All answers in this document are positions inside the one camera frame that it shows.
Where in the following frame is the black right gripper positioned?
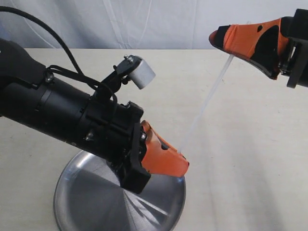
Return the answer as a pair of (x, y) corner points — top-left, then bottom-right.
(208, 9), (308, 89)

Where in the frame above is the round steel plate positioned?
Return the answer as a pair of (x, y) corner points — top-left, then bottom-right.
(53, 151), (186, 231)

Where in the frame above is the translucent white plastic strip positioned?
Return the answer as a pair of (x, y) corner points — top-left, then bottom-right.
(177, 54), (234, 154)

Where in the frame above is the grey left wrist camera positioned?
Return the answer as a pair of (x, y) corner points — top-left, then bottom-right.
(115, 55), (156, 90)

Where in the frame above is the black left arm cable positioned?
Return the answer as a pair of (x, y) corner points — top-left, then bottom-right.
(0, 6), (118, 106)

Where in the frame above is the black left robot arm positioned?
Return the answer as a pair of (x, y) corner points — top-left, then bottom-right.
(0, 39), (189, 193)

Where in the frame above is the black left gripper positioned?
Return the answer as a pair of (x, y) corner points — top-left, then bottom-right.
(83, 101), (189, 194)

